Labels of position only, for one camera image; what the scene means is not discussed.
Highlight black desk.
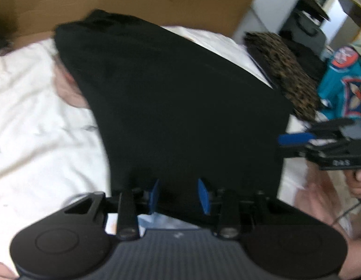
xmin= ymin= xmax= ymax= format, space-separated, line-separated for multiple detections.
xmin=312 ymin=0 xmax=361 ymax=31

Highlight dark grey suitcase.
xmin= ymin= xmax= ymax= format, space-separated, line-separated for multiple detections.
xmin=280 ymin=10 xmax=328 ymax=62

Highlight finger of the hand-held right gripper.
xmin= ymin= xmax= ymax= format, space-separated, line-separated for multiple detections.
xmin=277 ymin=146 xmax=312 ymax=158
xmin=277 ymin=119 xmax=356 ymax=147

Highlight thin black cable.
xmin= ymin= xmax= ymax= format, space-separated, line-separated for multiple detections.
xmin=330 ymin=197 xmax=361 ymax=226

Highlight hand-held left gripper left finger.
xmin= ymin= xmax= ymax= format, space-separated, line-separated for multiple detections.
xmin=64 ymin=178 xmax=161 ymax=240

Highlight folded-out cardboard sheet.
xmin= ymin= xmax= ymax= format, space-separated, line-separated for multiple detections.
xmin=0 ymin=0 xmax=258 ymax=47

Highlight person's right forearm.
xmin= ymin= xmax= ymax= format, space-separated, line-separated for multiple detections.
xmin=329 ymin=192 xmax=361 ymax=280

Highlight leopard print garment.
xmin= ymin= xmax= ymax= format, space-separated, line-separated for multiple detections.
xmin=245 ymin=31 xmax=321 ymax=121

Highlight person's right hand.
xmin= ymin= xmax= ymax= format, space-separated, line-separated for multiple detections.
xmin=345 ymin=170 xmax=361 ymax=198

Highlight bear print bedsheet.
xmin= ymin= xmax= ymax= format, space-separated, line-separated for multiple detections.
xmin=0 ymin=26 xmax=353 ymax=272

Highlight black drawstring pants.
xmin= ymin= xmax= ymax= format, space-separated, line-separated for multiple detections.
xmin=53 ymin=9 xmax=294 ymax=231

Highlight teal printed jersey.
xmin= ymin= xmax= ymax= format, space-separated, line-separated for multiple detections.
xmin=316 ymin=45 xmax=361 ymax=123

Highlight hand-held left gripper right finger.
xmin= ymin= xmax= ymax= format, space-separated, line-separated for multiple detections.
xmin=197 ymin=178 xmax=289 ymax=239

